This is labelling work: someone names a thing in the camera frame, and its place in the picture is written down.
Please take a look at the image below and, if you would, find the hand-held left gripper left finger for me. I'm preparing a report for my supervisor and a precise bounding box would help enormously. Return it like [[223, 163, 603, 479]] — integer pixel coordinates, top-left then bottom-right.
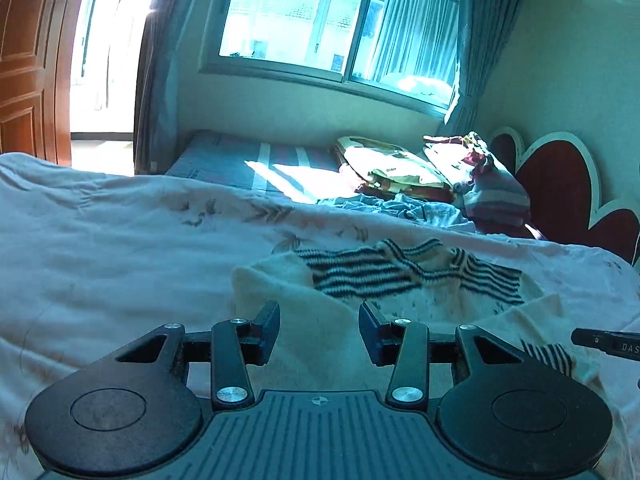
[[114, 301, 281, 413]]

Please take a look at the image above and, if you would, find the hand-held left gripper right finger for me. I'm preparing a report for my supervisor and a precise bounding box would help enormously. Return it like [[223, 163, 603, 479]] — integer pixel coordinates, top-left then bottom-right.
[[358, 301, 527, 411]]

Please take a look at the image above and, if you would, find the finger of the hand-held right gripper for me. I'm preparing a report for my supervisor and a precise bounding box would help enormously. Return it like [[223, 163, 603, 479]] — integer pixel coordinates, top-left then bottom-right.
[[571, 328, 609, 349]]

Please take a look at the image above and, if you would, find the cream towel with striped edge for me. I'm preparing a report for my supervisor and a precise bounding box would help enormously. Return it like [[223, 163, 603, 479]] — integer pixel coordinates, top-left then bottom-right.
[[231, 238, 601, 397]]

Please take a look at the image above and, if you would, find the crumpled light blue cloth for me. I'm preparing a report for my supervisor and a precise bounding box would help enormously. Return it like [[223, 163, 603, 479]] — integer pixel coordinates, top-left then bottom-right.
[[317, 191, 476, 233]]

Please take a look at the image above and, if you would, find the red heart-shaped headboard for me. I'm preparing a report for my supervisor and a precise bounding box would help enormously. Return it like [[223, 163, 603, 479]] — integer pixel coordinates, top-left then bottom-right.
[[487, 126, 640, 267]]

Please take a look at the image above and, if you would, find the pink grey striped garment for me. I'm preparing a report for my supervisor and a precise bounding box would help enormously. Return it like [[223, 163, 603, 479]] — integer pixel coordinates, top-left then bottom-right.
[[462, 157, 532, 227]]

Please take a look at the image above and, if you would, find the pink floral quilt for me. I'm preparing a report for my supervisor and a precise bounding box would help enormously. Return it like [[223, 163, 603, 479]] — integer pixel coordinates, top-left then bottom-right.
[[0, 152, 640, 480]]

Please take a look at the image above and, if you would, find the white and maroon crumpled garment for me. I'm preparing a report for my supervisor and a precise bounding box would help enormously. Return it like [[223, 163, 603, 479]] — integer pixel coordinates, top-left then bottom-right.
[[424, 131, 501, 188]]

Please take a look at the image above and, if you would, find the blue curtain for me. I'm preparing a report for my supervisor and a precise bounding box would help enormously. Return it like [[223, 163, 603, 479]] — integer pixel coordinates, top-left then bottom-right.
[[132, 0, 226, 177], [442, 0, 527, 139]]

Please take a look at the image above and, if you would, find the sliding glass window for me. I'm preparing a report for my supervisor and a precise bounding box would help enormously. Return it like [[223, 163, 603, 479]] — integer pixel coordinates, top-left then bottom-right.
[[198, 0, 463, 121]]

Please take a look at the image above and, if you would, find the brown wooden door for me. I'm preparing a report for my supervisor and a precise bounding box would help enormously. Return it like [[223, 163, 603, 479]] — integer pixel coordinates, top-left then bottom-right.
[[0, 0, 89, 167]]

